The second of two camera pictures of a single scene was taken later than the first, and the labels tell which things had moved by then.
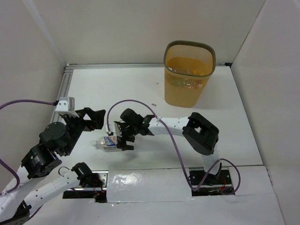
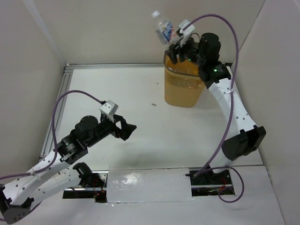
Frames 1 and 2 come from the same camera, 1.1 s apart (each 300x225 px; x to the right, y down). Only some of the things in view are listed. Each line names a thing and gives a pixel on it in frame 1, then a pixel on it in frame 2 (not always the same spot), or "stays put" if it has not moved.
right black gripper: (122, 141) → (174, 49)
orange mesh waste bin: (188, 65) stays put
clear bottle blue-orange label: (107, 144) → (164, 29)
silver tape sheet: (150, 185) stays put
